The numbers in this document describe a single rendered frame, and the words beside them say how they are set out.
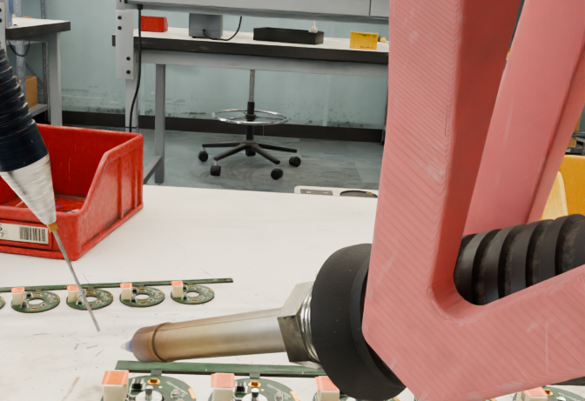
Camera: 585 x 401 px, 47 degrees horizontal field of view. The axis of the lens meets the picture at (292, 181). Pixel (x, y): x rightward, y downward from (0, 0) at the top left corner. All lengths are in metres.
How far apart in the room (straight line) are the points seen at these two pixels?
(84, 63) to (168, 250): 4.28
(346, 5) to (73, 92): 2.72
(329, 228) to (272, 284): 0.12
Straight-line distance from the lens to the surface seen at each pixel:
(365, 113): 4.61
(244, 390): 0.20
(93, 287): 0.41
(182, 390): 0.20
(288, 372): 0.21
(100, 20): 4.67
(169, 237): 0.48
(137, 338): 0.16
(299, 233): 0.50
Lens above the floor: 0.92
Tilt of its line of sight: 15 degrees down
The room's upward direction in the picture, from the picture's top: 4 degrees clockwise
